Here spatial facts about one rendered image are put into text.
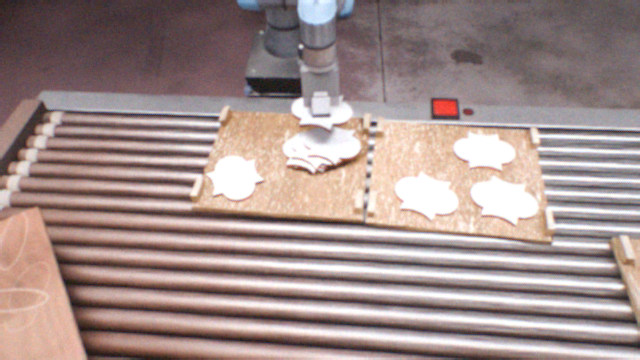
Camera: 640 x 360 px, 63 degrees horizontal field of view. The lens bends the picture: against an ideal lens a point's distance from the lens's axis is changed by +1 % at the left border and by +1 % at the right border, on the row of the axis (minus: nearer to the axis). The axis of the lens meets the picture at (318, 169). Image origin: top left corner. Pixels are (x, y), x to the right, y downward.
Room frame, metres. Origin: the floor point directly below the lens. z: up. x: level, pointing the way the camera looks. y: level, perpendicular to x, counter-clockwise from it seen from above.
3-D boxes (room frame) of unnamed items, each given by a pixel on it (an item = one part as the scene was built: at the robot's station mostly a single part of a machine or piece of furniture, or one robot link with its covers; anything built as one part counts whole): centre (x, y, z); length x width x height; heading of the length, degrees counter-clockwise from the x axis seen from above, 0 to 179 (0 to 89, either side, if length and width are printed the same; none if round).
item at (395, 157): (0.84, -0.34, 0.93); 0.41 x 0.35 x 0.02; 79
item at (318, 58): (0.96, -0.01, 1.24); 0.08 x 0.08 x 0.05
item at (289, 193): (0.92, 0.08, 0.93); 0.41 x 0.35 x 0.02; 80
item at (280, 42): (1.42, 0.07, 1.00); 0.15 x 0.15 x 0.10
